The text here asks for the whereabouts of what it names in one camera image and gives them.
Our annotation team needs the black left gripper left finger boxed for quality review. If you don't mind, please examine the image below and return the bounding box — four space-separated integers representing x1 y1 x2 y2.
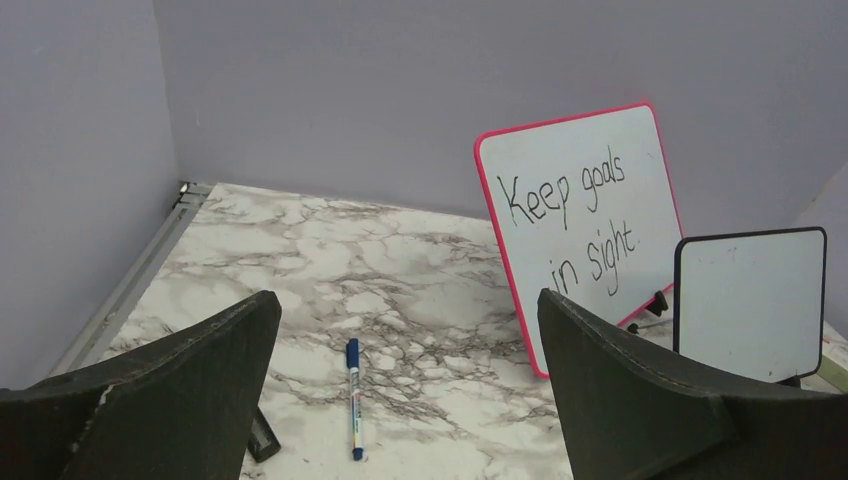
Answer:
1 291 281 479

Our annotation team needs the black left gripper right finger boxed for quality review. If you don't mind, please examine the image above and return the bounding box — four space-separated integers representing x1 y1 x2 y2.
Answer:
537 289 847 479

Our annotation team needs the aluminium rail table edge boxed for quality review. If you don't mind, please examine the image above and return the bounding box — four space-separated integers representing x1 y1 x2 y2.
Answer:
49 182 214 377

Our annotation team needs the black framed whiteboard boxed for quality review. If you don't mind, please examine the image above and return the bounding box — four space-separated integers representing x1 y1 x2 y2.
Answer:
673 226 828 383

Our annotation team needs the green capped black highlighter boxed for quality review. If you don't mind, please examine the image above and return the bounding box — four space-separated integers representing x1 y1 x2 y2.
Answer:
247 408 281 464

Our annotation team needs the white green box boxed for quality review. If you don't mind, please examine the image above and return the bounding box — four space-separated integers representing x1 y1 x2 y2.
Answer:
817 356 848 393

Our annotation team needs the pink framed whiteboard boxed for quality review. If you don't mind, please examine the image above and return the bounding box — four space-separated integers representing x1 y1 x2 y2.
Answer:
474 103 683 378

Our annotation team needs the blue whiteboard marker pen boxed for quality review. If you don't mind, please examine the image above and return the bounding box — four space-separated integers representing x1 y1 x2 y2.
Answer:
346 338 364 461

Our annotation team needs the black whiteboard stand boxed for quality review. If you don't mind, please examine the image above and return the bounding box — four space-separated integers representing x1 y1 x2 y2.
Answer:
626 291 671 335

